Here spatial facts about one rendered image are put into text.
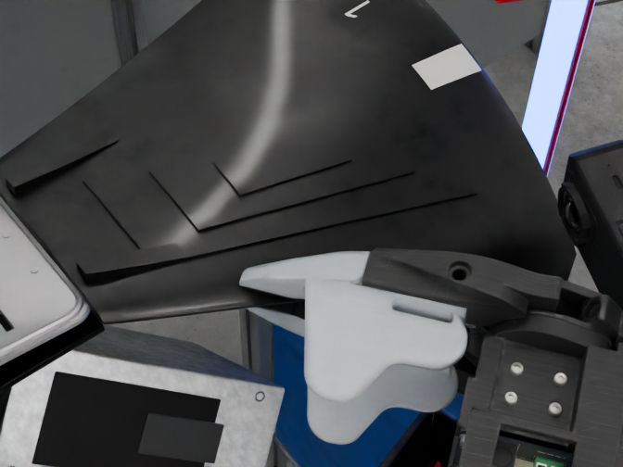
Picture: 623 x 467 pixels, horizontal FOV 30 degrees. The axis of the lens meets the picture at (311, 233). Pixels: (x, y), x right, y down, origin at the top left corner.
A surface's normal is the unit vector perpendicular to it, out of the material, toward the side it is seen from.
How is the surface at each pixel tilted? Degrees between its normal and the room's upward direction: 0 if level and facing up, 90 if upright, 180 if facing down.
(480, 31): 90
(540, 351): 6
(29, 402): 50
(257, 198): 10
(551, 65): 90
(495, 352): 6
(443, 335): 6
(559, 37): 90
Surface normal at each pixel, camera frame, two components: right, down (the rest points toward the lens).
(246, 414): 0.47, 0.11
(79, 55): 0.61, 0.64
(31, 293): 0.03, -0.69
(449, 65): 0.25, -0.48
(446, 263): -0.26, -0.55
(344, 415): -0.04, -0.45
